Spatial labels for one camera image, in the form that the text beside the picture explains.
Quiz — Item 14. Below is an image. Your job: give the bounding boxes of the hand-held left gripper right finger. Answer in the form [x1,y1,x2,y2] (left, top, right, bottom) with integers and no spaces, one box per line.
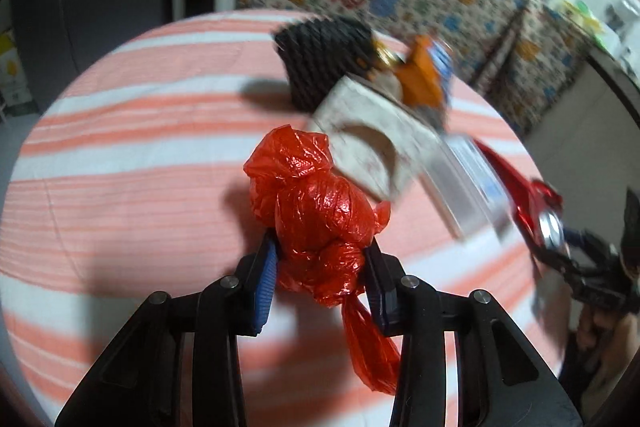
[362,243,583,427]

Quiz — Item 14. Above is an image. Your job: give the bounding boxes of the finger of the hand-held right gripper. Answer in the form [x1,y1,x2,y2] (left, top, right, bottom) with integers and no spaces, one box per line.
[536,247,586,290]
[540,212,621,265]

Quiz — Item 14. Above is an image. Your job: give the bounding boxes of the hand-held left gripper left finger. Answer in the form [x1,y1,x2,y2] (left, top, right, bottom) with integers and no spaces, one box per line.
[54,232,281,427]

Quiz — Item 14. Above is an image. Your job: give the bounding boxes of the red shiny packet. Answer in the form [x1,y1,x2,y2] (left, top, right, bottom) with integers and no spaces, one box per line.
[472,139,566,258]

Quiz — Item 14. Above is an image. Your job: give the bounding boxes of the red plastic bag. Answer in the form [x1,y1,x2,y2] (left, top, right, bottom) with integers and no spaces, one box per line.
[243,124,402,395]

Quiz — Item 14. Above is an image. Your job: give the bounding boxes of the person's right hand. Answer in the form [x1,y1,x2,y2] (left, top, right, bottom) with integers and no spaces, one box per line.
[575,307,632,370]

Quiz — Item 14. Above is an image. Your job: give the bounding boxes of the white cardboard carton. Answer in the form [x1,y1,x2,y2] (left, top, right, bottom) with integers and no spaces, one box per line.
[311,74,443,202]

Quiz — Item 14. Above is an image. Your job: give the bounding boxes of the striped orange white tablecloth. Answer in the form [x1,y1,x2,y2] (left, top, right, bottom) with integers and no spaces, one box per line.
[0,9,576,427]

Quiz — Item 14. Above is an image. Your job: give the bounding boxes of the yellow green plastic items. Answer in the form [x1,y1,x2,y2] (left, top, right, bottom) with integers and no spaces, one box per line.
[560,0,607,34]

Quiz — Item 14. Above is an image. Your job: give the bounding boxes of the orange and blue toy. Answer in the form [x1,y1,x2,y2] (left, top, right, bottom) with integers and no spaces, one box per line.
[372,34,446,112]

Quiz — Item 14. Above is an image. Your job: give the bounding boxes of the small white printed packet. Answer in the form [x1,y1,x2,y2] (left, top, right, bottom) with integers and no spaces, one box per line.
[431,39,456,88]

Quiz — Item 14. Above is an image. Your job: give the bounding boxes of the storage shelf with items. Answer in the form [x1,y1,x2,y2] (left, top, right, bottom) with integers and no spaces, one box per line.
[0,29,28,105]

